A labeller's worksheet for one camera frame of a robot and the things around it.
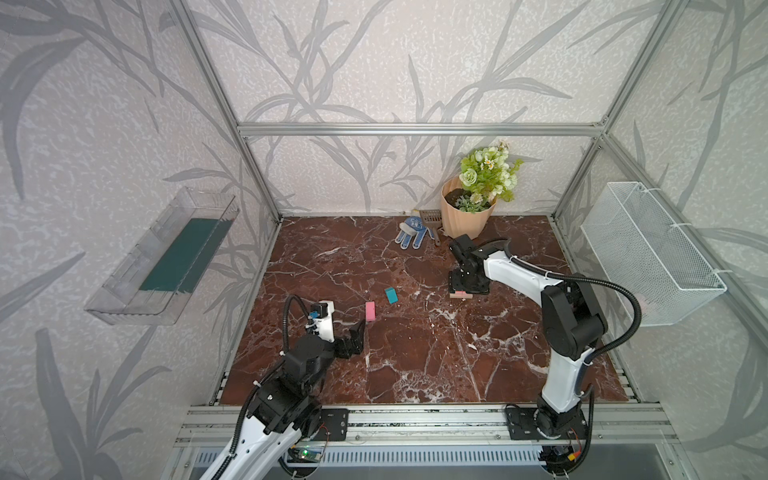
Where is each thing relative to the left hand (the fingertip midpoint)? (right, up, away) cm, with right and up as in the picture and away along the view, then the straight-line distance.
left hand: (355, 313), depth 77 cm
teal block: (+8, +1, +20) cm, 21 cm away
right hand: (+32, +6, +19) cm, 38 cm away
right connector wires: (+51, -33, -7) cm, 61 cm away
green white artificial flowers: (+40, +40, +20) cm, 60 cm away
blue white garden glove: (+16, +24, +39) cm, 49 cm away
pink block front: (+31, +1, +20) cm, 37 cm away
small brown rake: (+24, +28, +39) cm, 53 cm away
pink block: (+2, -4, +17) cm, 17 cm away
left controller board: (-12, -33, -6) cm, 35 cm away
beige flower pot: (+32, +25, +26) cm, 48 cm away
